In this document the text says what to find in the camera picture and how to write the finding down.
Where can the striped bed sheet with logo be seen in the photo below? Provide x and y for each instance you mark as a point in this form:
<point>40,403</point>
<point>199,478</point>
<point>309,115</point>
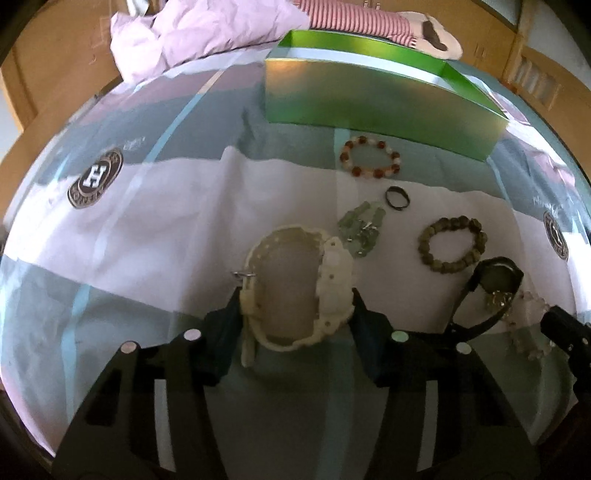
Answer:
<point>138,230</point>

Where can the black wristwatch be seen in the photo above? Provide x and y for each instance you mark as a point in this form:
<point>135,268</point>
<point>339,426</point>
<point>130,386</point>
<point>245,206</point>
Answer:
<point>501,274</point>

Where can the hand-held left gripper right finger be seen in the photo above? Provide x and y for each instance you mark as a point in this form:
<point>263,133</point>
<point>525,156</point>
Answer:
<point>369,323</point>

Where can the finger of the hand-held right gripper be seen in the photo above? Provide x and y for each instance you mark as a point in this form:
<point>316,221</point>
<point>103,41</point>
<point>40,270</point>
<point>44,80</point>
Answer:
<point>570,332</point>

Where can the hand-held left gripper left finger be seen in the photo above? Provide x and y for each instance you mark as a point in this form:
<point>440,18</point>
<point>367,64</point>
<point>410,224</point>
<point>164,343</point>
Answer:
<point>224,318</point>

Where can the green cardboard box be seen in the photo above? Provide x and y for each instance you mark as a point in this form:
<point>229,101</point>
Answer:
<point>369,101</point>

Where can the striped plush toy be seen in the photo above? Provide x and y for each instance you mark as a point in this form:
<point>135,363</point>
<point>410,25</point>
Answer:
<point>360,16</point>

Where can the wooden bed headboard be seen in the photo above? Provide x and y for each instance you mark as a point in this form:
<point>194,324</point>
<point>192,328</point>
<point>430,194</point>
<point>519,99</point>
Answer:
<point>55,60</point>

